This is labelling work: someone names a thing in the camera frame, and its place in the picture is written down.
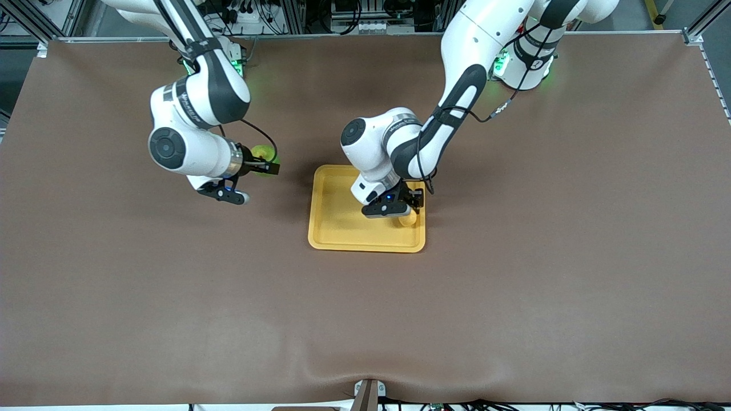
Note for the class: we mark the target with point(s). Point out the green apple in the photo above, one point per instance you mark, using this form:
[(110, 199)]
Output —
[(261, 153)]

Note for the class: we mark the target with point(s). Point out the yellow potato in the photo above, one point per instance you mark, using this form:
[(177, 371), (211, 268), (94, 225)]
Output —
[(407, 220)]

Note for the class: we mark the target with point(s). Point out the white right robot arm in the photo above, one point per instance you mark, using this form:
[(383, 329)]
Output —
[(200, 154)]

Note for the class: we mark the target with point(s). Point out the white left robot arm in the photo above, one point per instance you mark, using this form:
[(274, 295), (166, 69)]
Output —
[(468, 40)]

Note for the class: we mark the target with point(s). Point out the yellow plastic tray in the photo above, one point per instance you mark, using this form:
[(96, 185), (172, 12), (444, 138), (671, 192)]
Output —
[(337, 228)]

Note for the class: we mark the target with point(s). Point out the brown table cover sheet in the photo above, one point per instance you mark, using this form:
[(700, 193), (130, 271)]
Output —
[(171, 285)]

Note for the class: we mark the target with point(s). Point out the white power strip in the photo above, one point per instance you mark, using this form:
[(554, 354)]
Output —
[(372, 27)]

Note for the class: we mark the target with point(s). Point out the aluminium table edge rail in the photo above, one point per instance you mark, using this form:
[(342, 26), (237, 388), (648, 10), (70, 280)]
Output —
[(342, 36)]

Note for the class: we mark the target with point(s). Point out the aluminium frame strut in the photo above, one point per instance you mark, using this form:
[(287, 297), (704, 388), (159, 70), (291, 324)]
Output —
[(71, 17), (699, 25)]

